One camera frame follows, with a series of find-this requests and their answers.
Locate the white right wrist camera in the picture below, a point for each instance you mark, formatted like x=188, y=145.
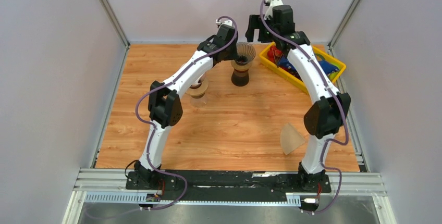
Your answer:
x=270, y=4

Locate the clear plastic cone dripper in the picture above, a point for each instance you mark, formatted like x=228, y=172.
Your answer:
x=200, y=80

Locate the clear glass carafe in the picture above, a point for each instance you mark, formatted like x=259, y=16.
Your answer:
x=199, y=102

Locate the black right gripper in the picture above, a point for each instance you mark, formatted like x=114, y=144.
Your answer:
x=256, y=22

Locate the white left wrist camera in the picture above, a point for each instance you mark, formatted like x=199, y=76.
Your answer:
x=224, y=22

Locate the green apple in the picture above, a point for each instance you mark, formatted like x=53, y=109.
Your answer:
x=332, y=74

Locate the yellow plastic bin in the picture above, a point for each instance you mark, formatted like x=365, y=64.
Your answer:
x=320, y=55

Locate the wooden ring dripper holder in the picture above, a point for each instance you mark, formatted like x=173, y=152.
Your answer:
x=198, y=90

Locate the brown paper coffee filter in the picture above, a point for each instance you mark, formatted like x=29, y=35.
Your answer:
x=290, y=139

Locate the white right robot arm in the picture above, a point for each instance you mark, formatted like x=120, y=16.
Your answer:
x=329, y=107

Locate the aluminium frame rail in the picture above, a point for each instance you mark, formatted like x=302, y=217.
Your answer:
x=344, y=194

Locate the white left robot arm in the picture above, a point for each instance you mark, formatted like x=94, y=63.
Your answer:
x=164, y=105

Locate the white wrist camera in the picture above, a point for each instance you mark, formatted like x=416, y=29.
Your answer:
x=224, y=22
x=270, y=4

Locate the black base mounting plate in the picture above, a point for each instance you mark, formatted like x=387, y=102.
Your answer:
x=224, y=186

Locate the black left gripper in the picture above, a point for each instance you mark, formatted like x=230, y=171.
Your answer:
x=234, y=56

